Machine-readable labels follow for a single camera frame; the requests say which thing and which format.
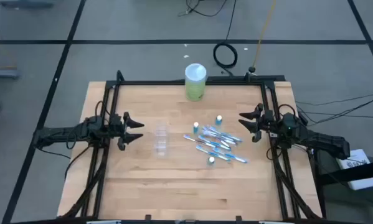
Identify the black cart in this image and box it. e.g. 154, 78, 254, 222
306, 146, 373, 224

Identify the orange cable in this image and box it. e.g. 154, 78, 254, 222
0, 32, 18, 70

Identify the yellow cable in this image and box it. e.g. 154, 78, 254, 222
247, 0, 277, 75

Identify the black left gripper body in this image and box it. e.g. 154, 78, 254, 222
109, 113, 125, 141

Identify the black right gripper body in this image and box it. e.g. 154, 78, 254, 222
258, 108, 283, 138

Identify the loose black cable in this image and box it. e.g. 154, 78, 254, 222
178, 0, 228, 18

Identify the coiled black cable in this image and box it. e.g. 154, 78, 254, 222
213, 0, 238, 77

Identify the green disinfecting wipes canister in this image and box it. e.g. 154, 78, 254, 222
184, 63, 207, 102

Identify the grey metal bar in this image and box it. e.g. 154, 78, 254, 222
0, 0, 55, 9
0, 68, 21, 80

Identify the thin black cable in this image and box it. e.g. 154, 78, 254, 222
298, 95, 373, 127
295, 92, 373, 106

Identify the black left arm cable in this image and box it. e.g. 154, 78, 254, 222
36, 144, 95, 182

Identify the black aluminium table frame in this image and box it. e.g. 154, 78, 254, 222
57, 70, 324, 224

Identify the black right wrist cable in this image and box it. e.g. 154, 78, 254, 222
277, 103, 298, 121

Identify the white booklet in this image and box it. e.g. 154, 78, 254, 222
334, 148, 373, 191

